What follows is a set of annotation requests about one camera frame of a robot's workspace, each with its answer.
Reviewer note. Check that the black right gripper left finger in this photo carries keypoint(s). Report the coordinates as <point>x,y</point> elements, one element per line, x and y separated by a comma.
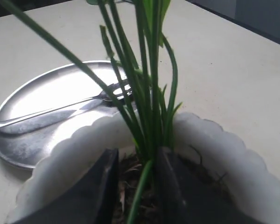
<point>70,188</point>

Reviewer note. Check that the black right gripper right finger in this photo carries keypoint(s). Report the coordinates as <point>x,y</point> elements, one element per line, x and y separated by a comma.
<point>184,199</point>

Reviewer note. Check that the white ceramic flower pot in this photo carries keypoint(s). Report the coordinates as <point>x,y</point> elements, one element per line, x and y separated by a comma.
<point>254,190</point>

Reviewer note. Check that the steel spork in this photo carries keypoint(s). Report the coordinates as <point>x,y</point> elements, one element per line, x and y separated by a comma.
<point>115,88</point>

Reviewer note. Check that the artificial red flower stem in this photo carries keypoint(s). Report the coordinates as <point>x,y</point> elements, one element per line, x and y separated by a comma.
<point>147,114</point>

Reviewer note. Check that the dark potting soil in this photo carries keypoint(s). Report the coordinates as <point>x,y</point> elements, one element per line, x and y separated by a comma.
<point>130,169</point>

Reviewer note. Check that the round steel plate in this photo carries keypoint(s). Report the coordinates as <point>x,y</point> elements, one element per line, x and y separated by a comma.
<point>26,143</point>

